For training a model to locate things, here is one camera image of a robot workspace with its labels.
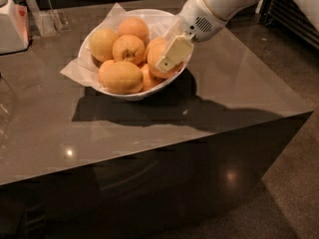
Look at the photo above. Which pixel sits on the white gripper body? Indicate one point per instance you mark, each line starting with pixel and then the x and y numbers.
pixel 199 15

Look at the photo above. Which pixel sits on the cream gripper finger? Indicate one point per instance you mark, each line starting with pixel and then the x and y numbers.
pixel 177 51
pixel 174 28

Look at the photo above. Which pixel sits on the large orange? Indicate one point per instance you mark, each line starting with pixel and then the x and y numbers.
pixel 154 56

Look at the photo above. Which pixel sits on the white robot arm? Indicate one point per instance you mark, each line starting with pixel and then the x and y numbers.
pixel 228 8

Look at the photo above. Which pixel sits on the white ceramic bowl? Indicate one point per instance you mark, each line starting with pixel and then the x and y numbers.
pixel 142 95

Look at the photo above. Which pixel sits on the orange behind right orange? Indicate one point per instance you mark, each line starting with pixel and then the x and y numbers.
pixel 155 43

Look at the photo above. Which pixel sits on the orange at bowl back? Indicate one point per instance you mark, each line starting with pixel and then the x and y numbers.
pixel 134 26

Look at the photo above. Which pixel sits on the orange front right bottom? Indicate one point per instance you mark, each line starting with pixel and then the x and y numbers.
pixel 150 81

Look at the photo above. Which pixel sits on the center orange with stem mark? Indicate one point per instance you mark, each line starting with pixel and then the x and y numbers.
pixel 129 48

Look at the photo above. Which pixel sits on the yellowish orange front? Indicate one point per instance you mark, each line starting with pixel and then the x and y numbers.
pixel 123 78

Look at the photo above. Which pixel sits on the yellowish orange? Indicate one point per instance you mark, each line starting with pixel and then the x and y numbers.
pixel 101 44
pixel 123 78

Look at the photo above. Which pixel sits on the small orange front left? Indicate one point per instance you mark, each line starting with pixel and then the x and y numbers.
pixel 102 68

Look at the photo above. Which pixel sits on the yellowish orange left back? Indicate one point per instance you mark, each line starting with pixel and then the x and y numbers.
pixel 101 44

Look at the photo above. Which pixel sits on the dark vent grille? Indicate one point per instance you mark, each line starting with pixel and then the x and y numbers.
pixel 287 14

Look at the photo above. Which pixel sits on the white paper liner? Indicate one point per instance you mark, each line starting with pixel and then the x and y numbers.
pixel 84 69

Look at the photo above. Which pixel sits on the white appliance with orange label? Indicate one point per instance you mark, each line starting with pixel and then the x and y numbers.
pixel 14 27

